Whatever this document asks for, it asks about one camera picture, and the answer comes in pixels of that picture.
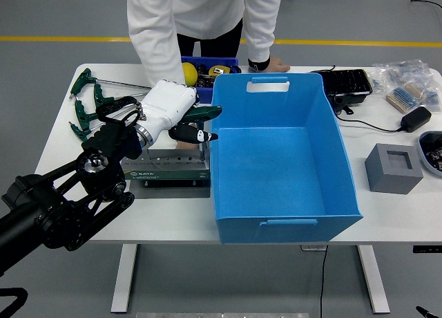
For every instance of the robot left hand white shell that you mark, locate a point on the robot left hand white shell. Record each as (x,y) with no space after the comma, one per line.
(165,103)

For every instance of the person's right hand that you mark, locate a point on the person's right hand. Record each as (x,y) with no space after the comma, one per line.
(183,146)

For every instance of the robot right hand black fingers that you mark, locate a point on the robot right hand black fingers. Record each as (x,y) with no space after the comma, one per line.
(424,314)

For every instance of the person's left hand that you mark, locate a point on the person's left hand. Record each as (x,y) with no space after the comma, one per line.
(278,66)

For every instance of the metal hex key stand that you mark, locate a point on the metal hex key stand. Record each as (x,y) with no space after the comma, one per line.
(172,174)

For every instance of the large light blue plastic box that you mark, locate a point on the large light blue plastic box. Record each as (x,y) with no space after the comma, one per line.
(269,166)

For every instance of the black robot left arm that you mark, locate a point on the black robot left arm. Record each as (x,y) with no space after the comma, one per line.
(52,207)

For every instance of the person's left forearm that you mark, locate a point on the person's left forearm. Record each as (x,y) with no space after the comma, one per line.
(262,38)

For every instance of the person's right forearm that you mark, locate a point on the person's right forearm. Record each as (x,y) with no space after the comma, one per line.
(155,55)

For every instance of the black wristwatch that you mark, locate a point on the black wristwatch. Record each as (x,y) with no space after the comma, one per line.
(257,65)

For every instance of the yellow ball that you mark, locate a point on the yellow ball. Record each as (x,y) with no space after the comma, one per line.
(190,74)

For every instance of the small dark blue parts bin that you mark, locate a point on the small dark blue parts bin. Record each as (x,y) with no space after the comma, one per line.
(207,93)

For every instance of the black roll in bin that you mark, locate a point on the black roll in bin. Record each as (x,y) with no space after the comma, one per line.
(203,70)

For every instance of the white table leg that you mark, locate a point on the white table leg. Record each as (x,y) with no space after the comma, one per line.
(374,283)
(122,280)

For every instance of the yellow tape measure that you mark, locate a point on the yellow tape measure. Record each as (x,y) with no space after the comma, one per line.
(219,70)

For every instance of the black table control panel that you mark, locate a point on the black table control panel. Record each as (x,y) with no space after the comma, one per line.
(426,249)

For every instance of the black plastic tray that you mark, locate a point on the black plastic tray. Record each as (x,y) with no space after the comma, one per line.
(348,83)

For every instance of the person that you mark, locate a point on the person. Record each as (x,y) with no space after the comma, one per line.
(207,7)

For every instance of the clear plastic bags with parts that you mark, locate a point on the clear plastic bags with parts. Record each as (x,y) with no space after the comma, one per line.
(404,70)

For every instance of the blue resistor strip pack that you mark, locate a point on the blue resistor strip pack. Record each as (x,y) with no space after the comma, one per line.
(402,98)

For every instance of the grey cube with square recess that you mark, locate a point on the grey cube with square recess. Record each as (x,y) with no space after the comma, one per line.
(380,176)

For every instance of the black power adapter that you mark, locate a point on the black power adapter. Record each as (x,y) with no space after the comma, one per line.
(416,119)

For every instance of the grey bowl with small parts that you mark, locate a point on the grey bowl with small parts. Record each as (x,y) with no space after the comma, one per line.
(422,152)

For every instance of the grey under-table bracket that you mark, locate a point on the grey under-table bracket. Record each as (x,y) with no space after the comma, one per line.
(310,247)

